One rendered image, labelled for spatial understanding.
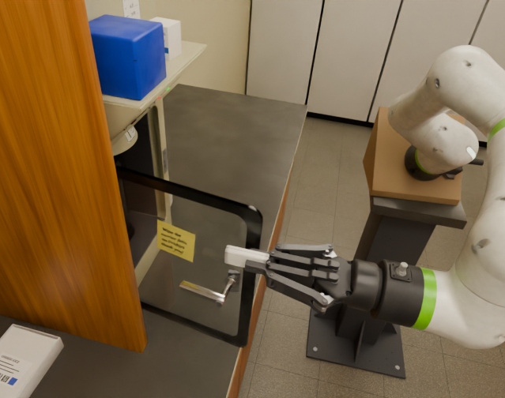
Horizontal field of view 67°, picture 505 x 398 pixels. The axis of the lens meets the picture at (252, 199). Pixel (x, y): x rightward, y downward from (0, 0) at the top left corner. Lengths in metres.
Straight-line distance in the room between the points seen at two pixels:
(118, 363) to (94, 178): 0.49
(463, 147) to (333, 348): 1.22
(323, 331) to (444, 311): 1.55
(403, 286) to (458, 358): 1.76
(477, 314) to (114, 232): 0.55
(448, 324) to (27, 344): 0.82
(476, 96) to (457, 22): 2.88
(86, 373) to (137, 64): 0.66
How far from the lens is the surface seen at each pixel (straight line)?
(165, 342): 0.97
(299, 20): 3.70
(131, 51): 0.59
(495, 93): 0.91
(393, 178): 1.47
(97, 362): 0.97
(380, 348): 2.18
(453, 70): 0.90
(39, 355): 0.98
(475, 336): 0.64
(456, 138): 1.30
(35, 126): 0.61
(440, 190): 1.52
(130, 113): 0.61
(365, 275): 0.60
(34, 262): 0.85
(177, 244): 0.72
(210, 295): 0.70
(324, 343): 2.10
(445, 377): 2.25
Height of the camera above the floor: 1.77
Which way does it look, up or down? 39 degrees down
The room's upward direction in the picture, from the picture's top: 5 degrees clockwise
